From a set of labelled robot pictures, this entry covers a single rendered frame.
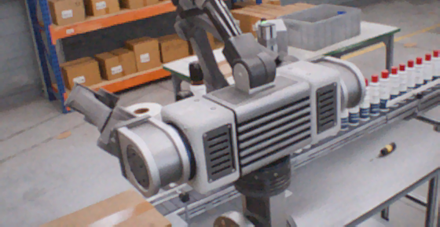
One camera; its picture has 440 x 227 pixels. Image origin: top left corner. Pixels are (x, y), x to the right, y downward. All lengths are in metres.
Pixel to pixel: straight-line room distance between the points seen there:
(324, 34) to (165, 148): 2.98
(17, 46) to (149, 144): 5.15
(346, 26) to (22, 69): 3.75
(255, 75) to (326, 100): 0.20
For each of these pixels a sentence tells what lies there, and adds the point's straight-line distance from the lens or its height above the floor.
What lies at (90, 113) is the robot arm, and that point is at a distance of 1.26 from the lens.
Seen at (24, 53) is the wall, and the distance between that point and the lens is 6.03.
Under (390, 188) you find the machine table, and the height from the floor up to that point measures 0.83.
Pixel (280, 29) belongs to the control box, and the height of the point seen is 1.47.
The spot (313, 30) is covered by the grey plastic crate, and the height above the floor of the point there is 0.97.
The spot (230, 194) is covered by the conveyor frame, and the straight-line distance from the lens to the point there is 1.93.
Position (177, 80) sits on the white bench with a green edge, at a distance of 3.73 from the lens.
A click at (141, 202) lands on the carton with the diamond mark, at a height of 1.12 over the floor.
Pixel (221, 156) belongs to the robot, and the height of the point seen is 1.44.
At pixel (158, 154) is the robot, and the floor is 1.48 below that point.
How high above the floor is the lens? 1.89
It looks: 22 degrees down
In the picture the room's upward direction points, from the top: 6 degrees counter-clockwise
